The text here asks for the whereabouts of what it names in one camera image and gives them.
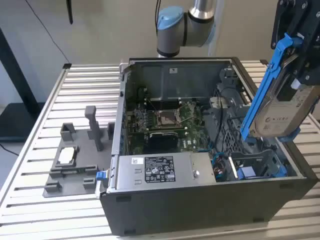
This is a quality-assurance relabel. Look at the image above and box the hard disk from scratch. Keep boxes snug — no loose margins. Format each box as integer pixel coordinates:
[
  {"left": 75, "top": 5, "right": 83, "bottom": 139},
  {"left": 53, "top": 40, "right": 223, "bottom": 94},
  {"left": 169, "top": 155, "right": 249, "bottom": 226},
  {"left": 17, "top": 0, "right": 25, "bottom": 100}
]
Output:
[{"left": 239, "top": 32, "right": 320, "bottom": 144}]

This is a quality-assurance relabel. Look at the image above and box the metal disk bay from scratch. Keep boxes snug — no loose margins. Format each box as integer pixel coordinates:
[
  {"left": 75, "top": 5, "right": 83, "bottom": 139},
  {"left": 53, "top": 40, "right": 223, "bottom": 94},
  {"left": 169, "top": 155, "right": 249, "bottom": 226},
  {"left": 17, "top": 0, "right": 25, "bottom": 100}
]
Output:
[{"left": 229, "top": 148, "right": 286, "bottom": 181}]

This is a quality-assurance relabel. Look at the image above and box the empty blue disk carrier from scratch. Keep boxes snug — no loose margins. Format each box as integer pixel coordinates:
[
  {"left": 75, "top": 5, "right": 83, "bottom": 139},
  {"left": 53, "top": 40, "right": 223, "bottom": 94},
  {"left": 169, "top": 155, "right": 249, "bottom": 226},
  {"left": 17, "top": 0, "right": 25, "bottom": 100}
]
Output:
[{"left": 236, "top": 166, "right": 256, "bottom": 180}]

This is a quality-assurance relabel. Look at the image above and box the gray metal drive cage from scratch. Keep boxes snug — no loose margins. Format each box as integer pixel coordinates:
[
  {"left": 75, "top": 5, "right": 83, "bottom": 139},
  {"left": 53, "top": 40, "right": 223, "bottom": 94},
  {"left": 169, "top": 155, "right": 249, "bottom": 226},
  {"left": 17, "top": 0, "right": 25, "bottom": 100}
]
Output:
[{"left": 208, "top": 82, "right": 253, "bottom": 153}]

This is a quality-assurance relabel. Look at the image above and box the green motherboard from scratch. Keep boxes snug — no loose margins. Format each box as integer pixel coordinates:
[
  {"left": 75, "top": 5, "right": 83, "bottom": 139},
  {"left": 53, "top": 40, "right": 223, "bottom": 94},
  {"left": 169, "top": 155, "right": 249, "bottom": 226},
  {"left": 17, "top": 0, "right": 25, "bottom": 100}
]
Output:
[{"left": 124, "top": 99, "right": 211, "bottom": 156}]

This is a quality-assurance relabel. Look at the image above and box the CPU socket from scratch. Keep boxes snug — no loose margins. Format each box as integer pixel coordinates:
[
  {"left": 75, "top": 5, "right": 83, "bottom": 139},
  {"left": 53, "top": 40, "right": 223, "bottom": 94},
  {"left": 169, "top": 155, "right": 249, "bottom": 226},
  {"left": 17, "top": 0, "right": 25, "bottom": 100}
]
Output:
[{"left": 153, "top": 109, "right": 182, "bottom": 130}]

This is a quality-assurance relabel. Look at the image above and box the black cooler block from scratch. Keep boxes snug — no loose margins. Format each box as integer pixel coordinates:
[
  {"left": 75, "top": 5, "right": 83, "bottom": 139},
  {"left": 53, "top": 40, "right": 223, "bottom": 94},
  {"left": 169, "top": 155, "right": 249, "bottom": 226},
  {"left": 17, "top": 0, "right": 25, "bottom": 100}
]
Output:
[{"left": 148, "top": 132, "right": 180, "bottom": 154}]

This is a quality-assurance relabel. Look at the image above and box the silver power supply box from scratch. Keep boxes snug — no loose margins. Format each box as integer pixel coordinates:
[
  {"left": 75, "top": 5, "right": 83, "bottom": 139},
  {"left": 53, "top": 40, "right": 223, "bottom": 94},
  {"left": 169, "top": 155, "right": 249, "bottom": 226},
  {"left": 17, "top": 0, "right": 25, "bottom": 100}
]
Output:
[{"left": 115, "top": 152, "right": 217, "bottom": 188}]

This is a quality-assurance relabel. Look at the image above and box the open black PC case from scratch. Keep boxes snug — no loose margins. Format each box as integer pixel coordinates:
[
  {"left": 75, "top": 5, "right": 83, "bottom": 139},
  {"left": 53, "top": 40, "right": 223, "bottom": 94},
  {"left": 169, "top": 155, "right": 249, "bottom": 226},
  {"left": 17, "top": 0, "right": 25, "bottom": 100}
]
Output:
[{"left": 99, "top": 56, "right": 320, "bottom": 237}]

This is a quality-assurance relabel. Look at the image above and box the black hanging antenna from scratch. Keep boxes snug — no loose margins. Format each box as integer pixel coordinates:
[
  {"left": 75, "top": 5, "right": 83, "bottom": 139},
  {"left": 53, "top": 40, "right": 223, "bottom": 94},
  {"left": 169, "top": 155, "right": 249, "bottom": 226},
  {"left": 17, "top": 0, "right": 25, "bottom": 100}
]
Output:
[{"left": 65, "top": 0, "right": 74, "bottom": 25}]

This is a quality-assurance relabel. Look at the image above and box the gray parts rack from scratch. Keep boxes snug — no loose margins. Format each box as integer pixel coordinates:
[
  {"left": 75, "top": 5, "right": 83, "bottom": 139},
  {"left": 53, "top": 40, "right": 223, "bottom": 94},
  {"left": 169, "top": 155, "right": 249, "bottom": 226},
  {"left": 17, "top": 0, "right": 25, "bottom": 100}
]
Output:
[{"left": 42, "top": 105, "right": 116, "bottom": 199}]

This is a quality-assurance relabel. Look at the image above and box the silver CPU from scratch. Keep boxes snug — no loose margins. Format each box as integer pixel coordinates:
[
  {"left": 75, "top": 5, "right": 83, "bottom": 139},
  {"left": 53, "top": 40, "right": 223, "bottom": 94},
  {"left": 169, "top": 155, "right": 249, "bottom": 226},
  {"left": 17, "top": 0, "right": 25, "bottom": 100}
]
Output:
[{"left": 57, "top": 147, "right": 76, "bottom": 165}]

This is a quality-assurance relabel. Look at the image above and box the black stand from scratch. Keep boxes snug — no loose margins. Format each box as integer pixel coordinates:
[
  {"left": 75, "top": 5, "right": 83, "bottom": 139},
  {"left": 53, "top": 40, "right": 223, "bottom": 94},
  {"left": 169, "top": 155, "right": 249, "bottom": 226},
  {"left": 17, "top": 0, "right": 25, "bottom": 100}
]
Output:
[{"left": 0, "top": 26, "right": 46, "bottom": 143}]

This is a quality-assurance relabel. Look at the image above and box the long blue wire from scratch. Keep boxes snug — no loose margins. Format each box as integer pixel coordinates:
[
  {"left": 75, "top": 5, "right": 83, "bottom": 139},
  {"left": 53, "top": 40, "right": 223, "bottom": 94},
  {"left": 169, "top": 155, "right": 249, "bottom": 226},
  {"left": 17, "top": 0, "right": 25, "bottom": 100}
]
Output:
[{"left": 209, "top": 149, "right": 232, "bottom": 181}]

